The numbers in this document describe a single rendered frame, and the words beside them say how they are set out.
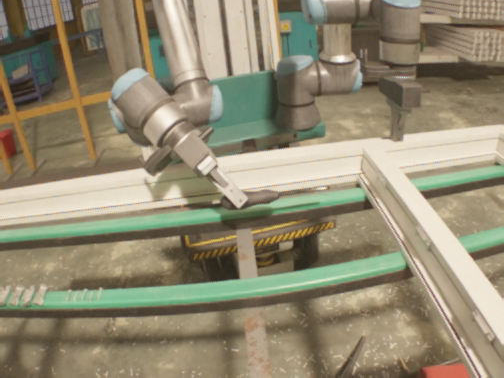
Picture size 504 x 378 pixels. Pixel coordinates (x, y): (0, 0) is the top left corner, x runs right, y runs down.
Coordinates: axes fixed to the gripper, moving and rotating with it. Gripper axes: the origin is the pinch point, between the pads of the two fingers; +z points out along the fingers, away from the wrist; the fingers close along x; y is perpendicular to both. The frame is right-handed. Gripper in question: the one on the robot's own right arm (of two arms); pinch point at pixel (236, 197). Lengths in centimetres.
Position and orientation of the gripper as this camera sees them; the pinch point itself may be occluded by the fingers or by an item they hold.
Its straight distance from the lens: 69.1
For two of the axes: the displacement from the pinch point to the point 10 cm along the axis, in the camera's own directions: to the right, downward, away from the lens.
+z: 7.0, 7.1, -0.8
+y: 7.1, -7.0, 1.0
